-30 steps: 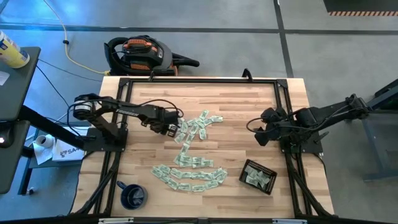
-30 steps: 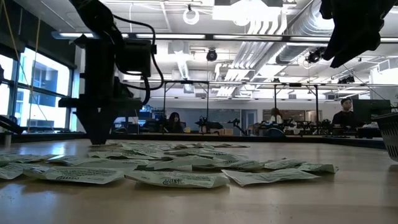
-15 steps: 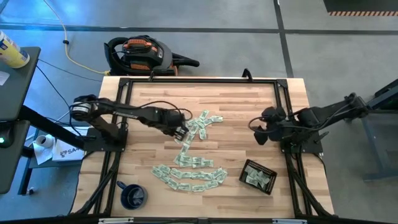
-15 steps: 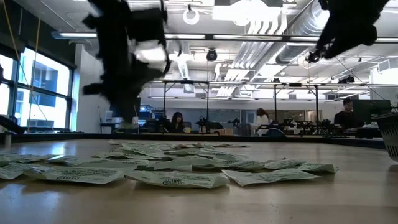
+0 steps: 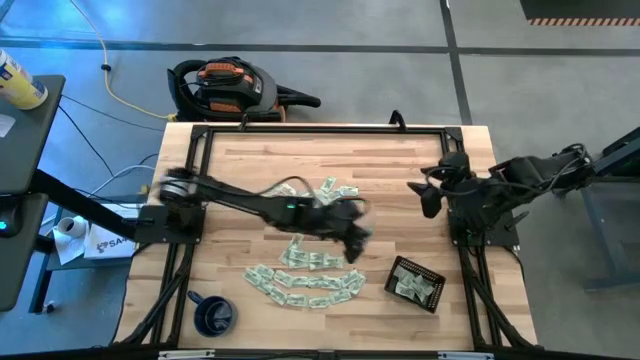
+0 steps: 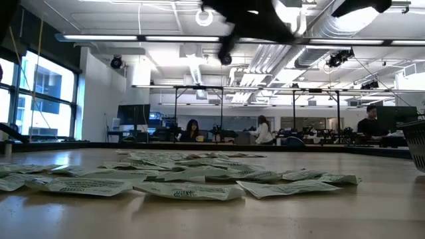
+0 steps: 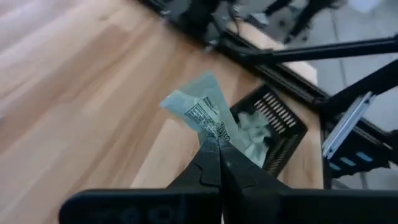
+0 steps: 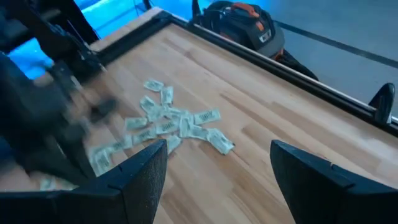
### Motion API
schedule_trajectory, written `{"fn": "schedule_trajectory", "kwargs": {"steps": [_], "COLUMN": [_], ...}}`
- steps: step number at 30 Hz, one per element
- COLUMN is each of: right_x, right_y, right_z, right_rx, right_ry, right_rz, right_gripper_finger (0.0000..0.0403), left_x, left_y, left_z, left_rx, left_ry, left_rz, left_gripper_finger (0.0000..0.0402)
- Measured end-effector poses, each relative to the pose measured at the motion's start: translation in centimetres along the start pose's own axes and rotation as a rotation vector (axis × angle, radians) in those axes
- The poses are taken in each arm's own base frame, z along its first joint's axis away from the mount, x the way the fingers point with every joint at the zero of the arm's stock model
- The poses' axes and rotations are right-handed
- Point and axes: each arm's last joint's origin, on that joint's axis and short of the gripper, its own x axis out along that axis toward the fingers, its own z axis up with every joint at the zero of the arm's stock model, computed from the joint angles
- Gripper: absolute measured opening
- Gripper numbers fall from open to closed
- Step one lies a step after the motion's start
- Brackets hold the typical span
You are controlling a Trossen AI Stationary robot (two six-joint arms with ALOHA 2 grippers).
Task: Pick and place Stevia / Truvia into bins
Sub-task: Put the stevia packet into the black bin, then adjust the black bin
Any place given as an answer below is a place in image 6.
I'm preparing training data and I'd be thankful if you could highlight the white ceiling air duct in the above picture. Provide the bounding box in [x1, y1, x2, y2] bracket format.
[179, 42, 209, 86]

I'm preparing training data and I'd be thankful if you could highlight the blue chair back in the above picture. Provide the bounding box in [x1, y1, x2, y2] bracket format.
[286, 135, 306, 147]

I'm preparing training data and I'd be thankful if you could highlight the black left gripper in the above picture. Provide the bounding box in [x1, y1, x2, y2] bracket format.
[201, 0, 297, 58]

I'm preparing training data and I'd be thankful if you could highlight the black window frame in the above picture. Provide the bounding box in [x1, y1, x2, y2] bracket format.
[0, 46, 80, 140]

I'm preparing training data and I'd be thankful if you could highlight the black diagonal strut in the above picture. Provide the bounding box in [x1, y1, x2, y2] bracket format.
[0, 122, 28, 144]

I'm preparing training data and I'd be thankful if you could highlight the black table edge rail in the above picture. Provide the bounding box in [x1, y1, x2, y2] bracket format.
[0, 141, 412, 161]

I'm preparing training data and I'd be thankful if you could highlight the black desk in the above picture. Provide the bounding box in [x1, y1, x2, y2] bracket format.
[378, 135, 408, 149]

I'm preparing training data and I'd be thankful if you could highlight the black metal rig frame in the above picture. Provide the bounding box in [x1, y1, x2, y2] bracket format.
[291, 87, 342, 143]
[172, 85, 225, 143]

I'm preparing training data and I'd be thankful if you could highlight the black slotted plastic basket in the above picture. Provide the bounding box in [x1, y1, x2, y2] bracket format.
[397, 119, 425, 174]

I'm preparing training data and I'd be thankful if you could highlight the person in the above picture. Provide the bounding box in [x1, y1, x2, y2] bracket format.
[179, 119, 204, 143]
[357, 105, 383, 140]
[249, 115, 275, 145]

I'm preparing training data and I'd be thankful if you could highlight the black computer monitor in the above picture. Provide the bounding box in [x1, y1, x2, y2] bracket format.
[116, 104, 151, 126]
[376, 105, 418, 132]

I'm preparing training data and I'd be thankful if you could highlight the white coiled ceiling cable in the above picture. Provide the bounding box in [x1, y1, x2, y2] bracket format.
[195, 8, 214, 27]

